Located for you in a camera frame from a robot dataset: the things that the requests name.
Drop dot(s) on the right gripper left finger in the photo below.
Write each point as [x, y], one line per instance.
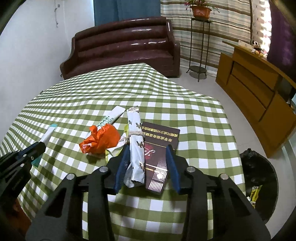
[60, 217]

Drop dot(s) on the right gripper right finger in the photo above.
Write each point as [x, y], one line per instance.
[234, 218]

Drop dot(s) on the white teal paper tube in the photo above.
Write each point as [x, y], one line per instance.
[45, 139]

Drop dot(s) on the silver wrapper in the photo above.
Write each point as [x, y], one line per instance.
[135, 173]

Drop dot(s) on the small orange plastic bag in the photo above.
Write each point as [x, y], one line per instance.
[100, 139]

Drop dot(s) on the dark brown gift box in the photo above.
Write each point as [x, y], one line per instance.
[156, 139]

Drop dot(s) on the yellow snack wrapper bundle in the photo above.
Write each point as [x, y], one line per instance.
[114, 151]

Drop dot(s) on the black trash bin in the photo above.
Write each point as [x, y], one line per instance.
[261, 183]

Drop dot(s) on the green checkered tablecloth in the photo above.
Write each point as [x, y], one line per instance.
[206, 141]

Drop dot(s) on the wooden sideboard cabinet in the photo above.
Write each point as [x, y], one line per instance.
[262, 92]

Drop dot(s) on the mickey mouse plush toy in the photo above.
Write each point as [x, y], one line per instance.
[257, 50]

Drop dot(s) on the dark purple curtain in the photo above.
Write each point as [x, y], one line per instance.
[282, 43]

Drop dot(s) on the white box on sideboard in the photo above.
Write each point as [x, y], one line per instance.
[245, 45]

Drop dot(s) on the blue curtain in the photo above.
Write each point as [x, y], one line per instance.
[107, 11]

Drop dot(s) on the striped curtain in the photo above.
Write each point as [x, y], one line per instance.
[202, 40]

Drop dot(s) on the dark brown leather sofa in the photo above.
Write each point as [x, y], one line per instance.
[145, 40]

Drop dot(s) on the potted plant orange pot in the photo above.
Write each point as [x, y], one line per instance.
[201, 8]

